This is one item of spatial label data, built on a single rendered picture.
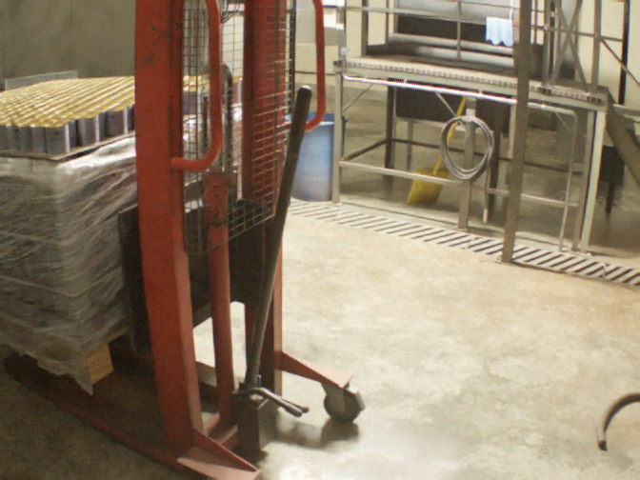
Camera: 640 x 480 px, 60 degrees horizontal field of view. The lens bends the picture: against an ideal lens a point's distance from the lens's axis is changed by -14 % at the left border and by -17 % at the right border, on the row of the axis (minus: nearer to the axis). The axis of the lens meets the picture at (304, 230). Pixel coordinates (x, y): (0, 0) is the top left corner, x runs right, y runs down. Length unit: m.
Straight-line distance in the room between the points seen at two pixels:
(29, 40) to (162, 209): 4.77
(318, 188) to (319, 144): 0.34
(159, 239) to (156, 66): 0.47
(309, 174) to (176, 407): 3.11
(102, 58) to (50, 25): 0.84
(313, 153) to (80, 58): 2.30
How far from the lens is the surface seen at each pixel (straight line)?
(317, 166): 4.79
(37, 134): 1.74
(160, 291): 1.79
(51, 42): 5.99
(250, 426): 2.19
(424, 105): 5.82
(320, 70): 1.96
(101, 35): 5.44
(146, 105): 1.65
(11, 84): 3.90
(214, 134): 1.52
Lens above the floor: 1.51
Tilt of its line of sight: 21 degrees down
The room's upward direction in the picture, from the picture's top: 1 degrees clockwise
